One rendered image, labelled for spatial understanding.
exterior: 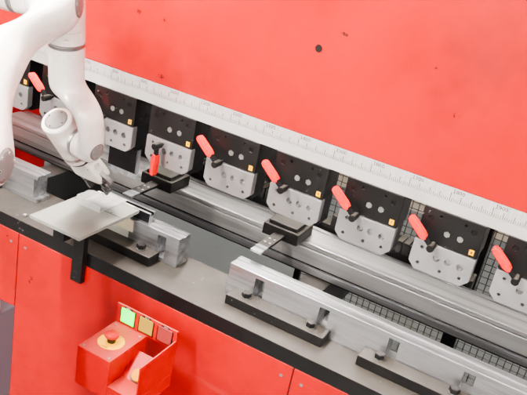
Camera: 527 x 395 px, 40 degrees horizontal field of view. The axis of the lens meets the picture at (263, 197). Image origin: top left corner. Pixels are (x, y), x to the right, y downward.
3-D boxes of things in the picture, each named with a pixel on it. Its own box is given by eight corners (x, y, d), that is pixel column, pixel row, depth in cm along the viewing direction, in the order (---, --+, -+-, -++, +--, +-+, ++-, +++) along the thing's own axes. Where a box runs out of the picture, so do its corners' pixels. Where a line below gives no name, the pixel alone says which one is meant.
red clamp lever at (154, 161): (147, 175, 204) (151, 143, 200) (155, 172, 208) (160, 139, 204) (152, 177, 204) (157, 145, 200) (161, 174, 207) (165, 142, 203)
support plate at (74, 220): (29, 217, 203) (29, 214, 203) (92, 192, 225) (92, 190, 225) (78, 241, 196) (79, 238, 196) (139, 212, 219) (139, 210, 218)
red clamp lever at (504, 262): (496, 247, 163) (520, 284, 162) (499, 240, 166) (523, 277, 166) (488, 250, 164) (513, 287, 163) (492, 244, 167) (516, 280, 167)
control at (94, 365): (74, 382, 195) (79, 325, 188) (112, 354, 208) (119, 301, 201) (133, 415, 187) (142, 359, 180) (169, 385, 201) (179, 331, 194)
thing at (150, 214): (96, 200, 226) (97, 191, 224) (103, 197, 228) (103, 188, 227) (148, 222, 218) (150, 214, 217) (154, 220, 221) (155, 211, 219)
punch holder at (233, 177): (201, 183, 201) (211, 126, 194) (218, 175, 208) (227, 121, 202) (248, 201, 195) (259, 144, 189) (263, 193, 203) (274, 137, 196)
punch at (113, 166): (107, 169, 221) (110, 140, 217) (111, 168, 222) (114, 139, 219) (133, 180, 217) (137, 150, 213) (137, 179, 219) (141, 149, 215)
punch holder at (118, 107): (89, 137, 216) (94, 84, 209) (107, 132, 223) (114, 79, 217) (129, 154, 210) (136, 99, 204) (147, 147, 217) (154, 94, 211)
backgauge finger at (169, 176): (110, 193, 228) (112, 179, 226) (160, 173, 250) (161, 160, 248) (141, 207, 224) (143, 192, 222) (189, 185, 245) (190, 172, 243)
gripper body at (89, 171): (100, 148, 199) (114, 170, 208) (71, 136, 203) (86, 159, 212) (85, 169, 196) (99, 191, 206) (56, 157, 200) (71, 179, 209)
